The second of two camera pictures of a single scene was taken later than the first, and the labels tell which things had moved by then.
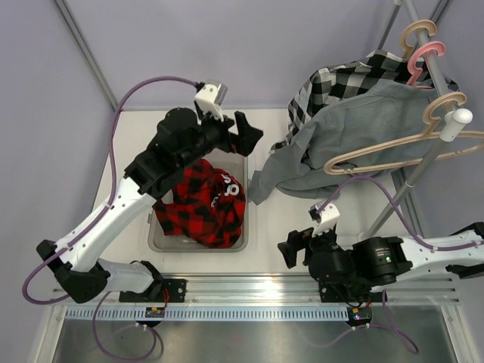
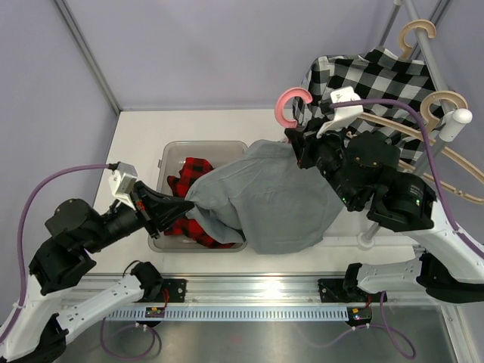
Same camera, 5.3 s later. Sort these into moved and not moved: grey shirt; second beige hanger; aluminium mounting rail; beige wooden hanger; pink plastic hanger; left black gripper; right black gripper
Moved: beige wooden hanger; pink plastic hanger; right black gripper; grey shirt; left black gripper
Not moved: second beige hanger; aluminium mounting rail
